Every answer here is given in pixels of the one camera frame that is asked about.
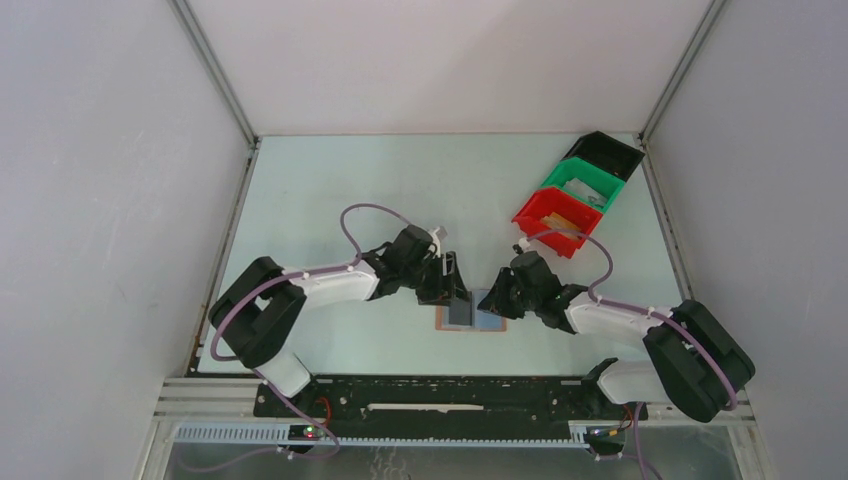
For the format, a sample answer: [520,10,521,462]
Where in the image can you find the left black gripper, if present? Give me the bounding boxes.
[401,252,471,307]

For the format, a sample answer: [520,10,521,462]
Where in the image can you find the brown leather card holder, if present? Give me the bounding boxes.
[435,289,507,333]

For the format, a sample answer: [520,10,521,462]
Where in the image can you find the dark grey credit card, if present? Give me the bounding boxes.
[445,292,475,329]

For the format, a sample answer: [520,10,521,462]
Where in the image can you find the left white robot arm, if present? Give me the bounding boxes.
[207,225,472,417]

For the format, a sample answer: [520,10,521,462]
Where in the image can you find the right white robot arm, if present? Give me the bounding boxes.
[477,249,756,423]

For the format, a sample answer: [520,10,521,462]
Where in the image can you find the cards in red bin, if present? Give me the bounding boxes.
[540,212,582,238]

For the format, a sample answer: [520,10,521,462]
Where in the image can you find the cards in green bin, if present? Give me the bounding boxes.
[564,178,607,209]

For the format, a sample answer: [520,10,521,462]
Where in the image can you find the red plastic bin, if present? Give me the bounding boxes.
[512,187,603,258]

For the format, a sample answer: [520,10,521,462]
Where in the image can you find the green plastic bin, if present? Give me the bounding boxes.
[540,157,625,213]

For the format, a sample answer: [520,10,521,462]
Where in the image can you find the black plastic bin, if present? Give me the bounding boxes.
[562,131,645,182]

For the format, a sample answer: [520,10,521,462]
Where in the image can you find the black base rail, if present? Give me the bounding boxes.
[253,375,648,440]

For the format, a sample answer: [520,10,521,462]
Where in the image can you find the grey cable duct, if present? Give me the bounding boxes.
[173,422,589,448]

